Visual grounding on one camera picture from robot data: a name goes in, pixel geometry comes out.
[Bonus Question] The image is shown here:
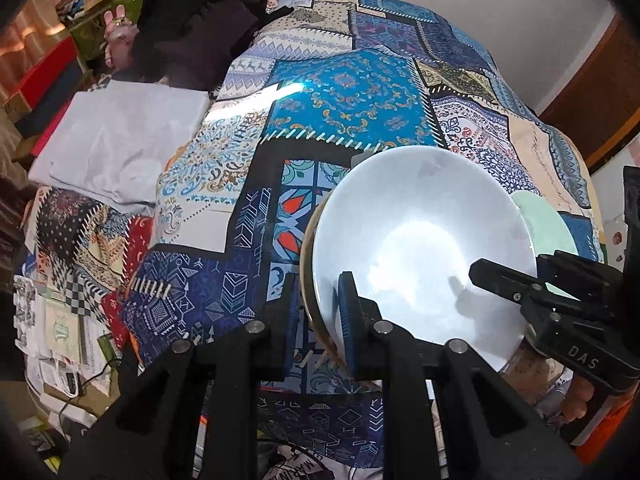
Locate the pink plush rabbit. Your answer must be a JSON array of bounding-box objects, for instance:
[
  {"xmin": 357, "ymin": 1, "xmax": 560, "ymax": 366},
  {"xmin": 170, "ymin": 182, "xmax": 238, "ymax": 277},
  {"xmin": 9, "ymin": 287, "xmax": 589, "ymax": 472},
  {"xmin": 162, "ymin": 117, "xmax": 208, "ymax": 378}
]
[{"xmin": 100, "ymin": 4, "xmax": 138, "ymax": 68}]

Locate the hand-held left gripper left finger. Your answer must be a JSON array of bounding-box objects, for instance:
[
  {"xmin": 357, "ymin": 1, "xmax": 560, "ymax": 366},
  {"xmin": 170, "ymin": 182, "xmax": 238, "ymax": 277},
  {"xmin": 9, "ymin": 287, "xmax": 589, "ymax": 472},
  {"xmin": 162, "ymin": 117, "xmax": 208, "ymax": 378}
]
[{"xmin": 57, "ymin": 272, "xmax": 303, "ymax": 480}]

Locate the red box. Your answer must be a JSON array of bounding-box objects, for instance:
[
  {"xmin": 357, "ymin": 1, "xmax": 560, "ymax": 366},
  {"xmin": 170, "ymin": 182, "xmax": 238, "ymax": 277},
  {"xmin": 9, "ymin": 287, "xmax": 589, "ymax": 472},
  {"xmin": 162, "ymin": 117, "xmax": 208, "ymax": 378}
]
[{"xmin": 0, "ymin": 35, "xmax": 81, "ymax": 111}]

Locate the brown plate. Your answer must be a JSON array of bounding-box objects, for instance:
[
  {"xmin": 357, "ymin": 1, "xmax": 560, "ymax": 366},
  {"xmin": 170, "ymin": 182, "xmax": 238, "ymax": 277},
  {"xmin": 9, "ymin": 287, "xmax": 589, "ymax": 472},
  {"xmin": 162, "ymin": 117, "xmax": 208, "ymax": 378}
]
[{"xmin": 300, "ymin": 195, "xmax": 351, "ymax": 368}]

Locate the black cloth pile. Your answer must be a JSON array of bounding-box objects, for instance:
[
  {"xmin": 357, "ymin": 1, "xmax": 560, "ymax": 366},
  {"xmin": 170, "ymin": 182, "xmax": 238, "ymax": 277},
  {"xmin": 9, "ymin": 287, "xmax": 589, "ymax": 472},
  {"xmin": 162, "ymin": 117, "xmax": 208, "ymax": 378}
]
[{"xmin": 132, "ymin": 0, "xmax": 271, "ymax": 93}]

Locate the green plate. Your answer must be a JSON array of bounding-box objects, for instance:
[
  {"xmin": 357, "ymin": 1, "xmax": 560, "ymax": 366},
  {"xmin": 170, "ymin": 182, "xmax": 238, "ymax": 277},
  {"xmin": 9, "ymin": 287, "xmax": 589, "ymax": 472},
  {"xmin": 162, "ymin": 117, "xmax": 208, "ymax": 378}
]
[{"xmin": 511, "ymin": 191, "xmax": 581, "ymax": 301}]

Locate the printed white cloth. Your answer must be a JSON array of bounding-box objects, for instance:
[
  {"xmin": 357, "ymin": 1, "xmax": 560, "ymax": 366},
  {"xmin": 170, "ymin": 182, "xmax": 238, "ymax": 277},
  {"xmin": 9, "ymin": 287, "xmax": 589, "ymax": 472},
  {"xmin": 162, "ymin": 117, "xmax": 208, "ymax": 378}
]
[{"xmin": 257, "ymin": 437, "xmax": 383, "ymax": 480}]

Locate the blue patchwork blanket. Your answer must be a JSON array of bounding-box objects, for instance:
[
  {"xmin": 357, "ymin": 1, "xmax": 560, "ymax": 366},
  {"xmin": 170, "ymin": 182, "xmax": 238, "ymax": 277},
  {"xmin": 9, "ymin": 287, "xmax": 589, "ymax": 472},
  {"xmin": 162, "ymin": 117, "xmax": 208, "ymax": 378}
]
[{"xmin": 22, "ymin": 0, "xmax": 608, "ymax": 480}]

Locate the person's right hand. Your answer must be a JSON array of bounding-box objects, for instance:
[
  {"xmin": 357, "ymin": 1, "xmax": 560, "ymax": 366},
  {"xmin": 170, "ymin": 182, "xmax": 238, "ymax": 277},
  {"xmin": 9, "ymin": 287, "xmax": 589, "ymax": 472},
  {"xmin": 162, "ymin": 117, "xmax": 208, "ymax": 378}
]
[{"xmin": 560, "ymin": 375, "xmax": 596, "ymax": 426}]

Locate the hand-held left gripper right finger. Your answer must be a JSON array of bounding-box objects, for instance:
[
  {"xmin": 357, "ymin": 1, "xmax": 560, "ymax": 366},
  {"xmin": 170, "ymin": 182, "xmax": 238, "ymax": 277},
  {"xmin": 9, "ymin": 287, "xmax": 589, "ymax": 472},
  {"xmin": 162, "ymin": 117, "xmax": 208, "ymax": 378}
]
[{"xmin": 337, "ymin": 271, "xmax": 586, "ymax": 480}]

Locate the person's right forearm orange sleeve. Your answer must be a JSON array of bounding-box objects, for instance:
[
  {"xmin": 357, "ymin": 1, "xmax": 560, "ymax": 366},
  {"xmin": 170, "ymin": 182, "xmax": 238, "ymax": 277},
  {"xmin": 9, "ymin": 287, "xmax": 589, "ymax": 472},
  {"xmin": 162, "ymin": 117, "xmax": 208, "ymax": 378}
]
[{"xmin": 575, "ymin": 390, "xmax": 640, "ymax": 466}]

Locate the orange brown curtain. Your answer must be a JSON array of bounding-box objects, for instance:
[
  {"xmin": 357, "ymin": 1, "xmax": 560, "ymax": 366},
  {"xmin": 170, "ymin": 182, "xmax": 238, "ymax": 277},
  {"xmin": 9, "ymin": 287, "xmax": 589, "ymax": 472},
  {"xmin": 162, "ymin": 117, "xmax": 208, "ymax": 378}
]
[{"xmin": 0, "ymin": 0, "xmax": 63, "ymax": 91}]

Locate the large white plate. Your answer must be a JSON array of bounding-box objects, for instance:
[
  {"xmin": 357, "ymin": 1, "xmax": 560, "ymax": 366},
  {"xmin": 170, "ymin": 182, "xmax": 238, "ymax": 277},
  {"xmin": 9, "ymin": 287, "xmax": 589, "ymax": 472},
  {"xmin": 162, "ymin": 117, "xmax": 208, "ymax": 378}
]
[{"xmin": 311, "ymin": 146, "xmax": 538, "ymax": 372}]

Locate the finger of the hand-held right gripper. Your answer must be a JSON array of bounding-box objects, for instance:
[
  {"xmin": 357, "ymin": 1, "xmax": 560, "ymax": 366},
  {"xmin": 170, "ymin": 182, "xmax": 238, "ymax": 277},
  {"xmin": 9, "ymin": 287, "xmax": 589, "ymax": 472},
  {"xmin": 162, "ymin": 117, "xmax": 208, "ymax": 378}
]
[
  {"xmin": 536, "ymin": 251, "xmax": 624, "ymax": 307},
  {"xmin": 469, "ymin": 258, "xmax": 577, "ymax": 317}
]

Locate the pile of printed papers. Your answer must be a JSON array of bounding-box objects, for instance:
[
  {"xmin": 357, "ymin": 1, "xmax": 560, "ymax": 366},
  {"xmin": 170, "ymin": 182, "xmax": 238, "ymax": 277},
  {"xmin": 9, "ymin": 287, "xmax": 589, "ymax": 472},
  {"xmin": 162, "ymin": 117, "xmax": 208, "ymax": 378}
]
[{"xmin": 12, "ymin": 260, "xmax": 118, "ymax": 411}]

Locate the white folded cloth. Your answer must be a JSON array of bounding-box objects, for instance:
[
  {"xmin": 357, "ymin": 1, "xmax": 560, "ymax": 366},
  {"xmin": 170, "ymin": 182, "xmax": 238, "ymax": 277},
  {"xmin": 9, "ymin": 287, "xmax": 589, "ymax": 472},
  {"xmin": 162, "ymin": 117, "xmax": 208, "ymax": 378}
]
[{"xmin": 27, "ymin": 80, "xmax": 211, "ymax": 216}]

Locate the brown wooden door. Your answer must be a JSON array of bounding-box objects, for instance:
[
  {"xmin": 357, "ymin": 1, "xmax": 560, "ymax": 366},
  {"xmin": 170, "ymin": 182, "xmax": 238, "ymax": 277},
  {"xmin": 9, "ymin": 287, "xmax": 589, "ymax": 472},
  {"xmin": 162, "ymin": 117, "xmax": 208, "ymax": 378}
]
[{"xmin": 537, "ymin": 10, "xmax": 640, "ymax": 173}]

